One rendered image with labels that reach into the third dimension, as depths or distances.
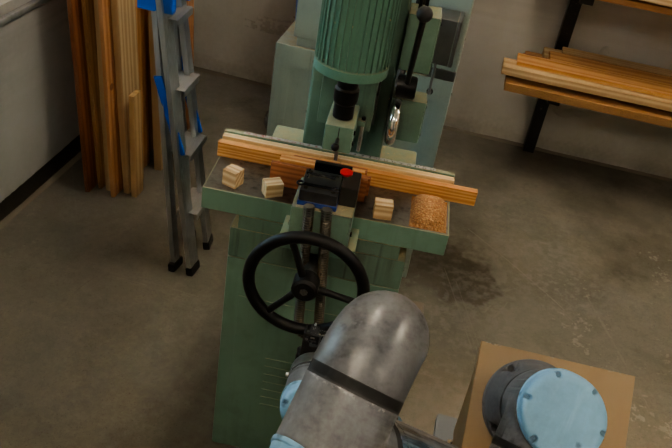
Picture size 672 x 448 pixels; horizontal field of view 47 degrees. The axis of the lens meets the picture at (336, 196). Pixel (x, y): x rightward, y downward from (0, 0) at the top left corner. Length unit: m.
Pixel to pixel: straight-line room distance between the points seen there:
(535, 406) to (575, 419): 0.07
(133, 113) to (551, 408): 2.28
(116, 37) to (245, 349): 1.48
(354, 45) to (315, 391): 1.01
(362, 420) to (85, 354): 1.94
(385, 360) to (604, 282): 2.70
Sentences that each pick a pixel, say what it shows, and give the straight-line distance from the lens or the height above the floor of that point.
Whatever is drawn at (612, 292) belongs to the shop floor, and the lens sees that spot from 3.47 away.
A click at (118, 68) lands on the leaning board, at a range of 3.18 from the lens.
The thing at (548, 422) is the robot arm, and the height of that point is 0.97.
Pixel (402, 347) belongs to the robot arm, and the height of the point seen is 1.32.
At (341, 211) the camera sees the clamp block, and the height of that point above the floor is 0.96.
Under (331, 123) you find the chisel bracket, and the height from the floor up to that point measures 1.07.
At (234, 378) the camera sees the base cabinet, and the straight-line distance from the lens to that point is 2.23.
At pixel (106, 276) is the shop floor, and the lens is 3.01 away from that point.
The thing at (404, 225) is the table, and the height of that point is 0.90.
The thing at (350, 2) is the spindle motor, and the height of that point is 1.38.
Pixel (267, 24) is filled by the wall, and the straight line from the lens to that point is 4.38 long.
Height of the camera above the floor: 1.91
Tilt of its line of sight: 32 degrees down
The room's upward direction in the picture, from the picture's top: 10 degrees clockwise
